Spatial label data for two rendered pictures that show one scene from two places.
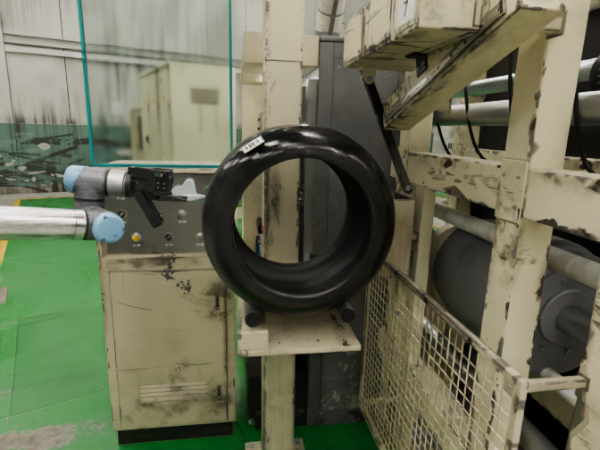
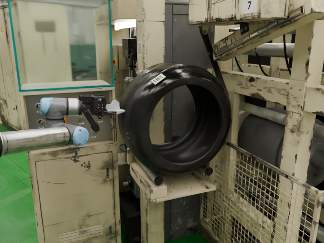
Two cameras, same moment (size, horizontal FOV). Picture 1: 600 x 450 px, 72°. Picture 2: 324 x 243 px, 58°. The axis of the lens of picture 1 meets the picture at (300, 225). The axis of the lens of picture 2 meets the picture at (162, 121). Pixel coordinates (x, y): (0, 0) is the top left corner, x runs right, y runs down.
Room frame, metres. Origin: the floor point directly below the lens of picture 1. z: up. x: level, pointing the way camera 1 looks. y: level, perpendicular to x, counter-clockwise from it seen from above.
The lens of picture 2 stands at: (-0.17, 0.41, 1.56)
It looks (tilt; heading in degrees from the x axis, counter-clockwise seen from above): 15 degrees down; 347
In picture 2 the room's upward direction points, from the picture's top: straight up
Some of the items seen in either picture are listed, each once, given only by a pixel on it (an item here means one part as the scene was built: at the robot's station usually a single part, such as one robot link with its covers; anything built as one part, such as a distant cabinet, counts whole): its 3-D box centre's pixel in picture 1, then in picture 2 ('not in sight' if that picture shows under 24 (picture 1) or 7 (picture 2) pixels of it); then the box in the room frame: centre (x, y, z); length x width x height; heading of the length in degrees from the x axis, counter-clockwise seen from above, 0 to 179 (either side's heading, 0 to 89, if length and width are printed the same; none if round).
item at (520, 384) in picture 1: (409, 396); (242, 211); (1.12, -0.35, 0.65); 0.90 x 0.02 x 0.70; 9
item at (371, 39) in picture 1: (415, 27); (239, 6); (1.21, -0.30, 1.71); 0.61 x 0.25 x 0.15; 9
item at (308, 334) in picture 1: (292, 322); (170, 180); (1.29, 0.02, 0.80); 0.37 x 0.36 x 0.02; 99
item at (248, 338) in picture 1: (250, 314); (147, 178); (1.27, 0.15, 0.83); 0.36 x 0.09 x 0.06; 9
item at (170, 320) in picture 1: (175, 297); (74, 173); (1.85, 0.58, 0.63); 0.56 x 0.41 x 1.27; 99
